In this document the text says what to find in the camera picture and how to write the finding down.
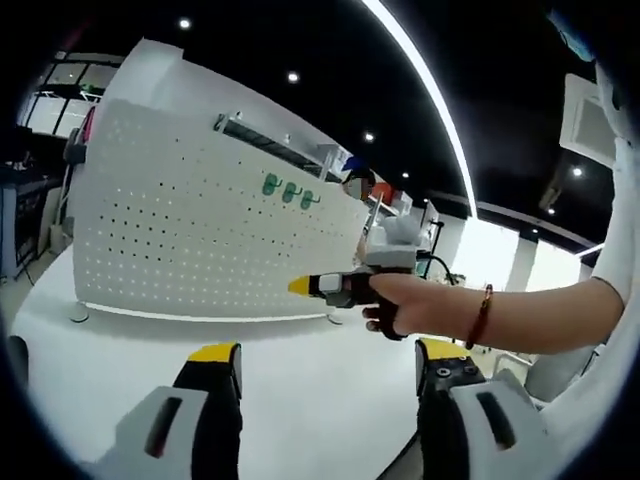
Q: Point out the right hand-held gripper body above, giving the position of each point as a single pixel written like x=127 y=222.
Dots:
x=392 y=255

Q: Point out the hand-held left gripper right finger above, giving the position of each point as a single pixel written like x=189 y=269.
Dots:
x=465 y=440

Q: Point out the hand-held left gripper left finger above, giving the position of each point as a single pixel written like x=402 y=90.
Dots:
x=145 y=450

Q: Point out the green hook assembly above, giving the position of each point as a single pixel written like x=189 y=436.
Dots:
x=288 y=192
x=270 y=185
x=306 y=200

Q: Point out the white perforated mounting plate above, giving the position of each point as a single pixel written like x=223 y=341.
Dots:
x=175 y=240

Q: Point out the person's right hand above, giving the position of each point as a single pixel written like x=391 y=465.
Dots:
x=430 y=310

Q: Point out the black tripod stand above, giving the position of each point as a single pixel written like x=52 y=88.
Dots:
x=439 y=240

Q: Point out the white mesh office chair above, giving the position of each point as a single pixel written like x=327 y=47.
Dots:
x=560 y=372

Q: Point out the grey metal shelf rack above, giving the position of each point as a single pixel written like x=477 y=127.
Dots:
x=270 y=140

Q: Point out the linear ceiling light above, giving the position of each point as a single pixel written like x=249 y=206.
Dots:
x=430 y=90

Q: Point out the recessed ceiling spotlights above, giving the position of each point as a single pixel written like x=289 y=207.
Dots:
x=293 y=76

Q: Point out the person's white shirt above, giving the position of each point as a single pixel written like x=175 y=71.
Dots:
x=615 y=225

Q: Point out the ceiling air conditioner unit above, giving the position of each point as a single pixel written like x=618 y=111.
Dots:
x=590 y=120

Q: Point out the pink hanging cloth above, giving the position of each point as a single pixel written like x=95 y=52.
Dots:
x=90 y=125

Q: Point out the grey hanging bag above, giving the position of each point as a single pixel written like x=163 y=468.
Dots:
x=75 y=150

